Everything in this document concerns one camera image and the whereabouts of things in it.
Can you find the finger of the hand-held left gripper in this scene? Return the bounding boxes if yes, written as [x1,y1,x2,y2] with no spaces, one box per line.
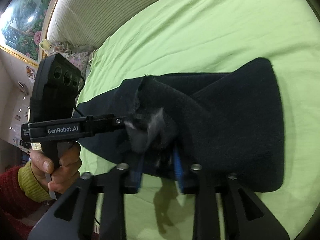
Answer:
[94,114,129,136]

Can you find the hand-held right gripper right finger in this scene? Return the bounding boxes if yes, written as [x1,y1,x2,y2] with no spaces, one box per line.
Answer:
[174,149,291,240]

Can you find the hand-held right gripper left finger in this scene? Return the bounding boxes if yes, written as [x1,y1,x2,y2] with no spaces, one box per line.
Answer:
[27,164,142,240]

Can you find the dark navy pants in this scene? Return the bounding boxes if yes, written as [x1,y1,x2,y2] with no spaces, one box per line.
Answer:
[74,57,286,193]

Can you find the person's left forearm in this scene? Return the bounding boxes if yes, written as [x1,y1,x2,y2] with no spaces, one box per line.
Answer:
[0,161,54,240]

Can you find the person's left hand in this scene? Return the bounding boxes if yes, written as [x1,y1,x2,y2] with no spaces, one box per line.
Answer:
[30,142,83,194]

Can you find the floral pillow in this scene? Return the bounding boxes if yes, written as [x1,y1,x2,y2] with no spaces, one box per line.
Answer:
[39,39,97,81]

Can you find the framed landscape painting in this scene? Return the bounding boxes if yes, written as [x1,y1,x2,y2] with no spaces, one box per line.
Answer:
[0,0,66,63]

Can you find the beige striped headboard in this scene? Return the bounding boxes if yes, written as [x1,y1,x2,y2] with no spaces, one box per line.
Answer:
[39,0,203,64]

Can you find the green bed sheet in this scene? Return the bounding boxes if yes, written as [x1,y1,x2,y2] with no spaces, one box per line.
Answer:
[74,0,320,240]

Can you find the cartoon wall sticker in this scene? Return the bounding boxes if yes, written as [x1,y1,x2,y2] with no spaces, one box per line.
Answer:
[26,66,38,80]

